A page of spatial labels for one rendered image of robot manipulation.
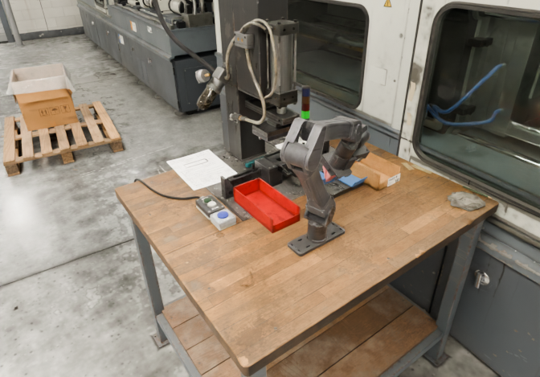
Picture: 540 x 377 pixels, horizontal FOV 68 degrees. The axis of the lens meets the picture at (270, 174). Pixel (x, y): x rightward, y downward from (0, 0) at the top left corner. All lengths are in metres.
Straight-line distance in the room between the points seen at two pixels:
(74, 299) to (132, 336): 0.48
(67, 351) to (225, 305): 1.38
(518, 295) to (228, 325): 1.21
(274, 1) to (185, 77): 3.22
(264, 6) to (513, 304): 1.49
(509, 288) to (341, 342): 0.72
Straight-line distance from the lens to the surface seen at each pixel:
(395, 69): 1.94
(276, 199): 1.49
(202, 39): 4.65
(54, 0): 10.49
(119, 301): 2.54
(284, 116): 1.52
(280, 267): 1.24
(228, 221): 1.39
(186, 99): 4.72
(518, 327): 1.99
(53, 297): 2.72
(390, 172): 1.71
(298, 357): 1.88
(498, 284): 1.93
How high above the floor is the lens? 1.75
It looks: 30 degrees down
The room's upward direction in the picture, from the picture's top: 1 degrees counter-clockwise
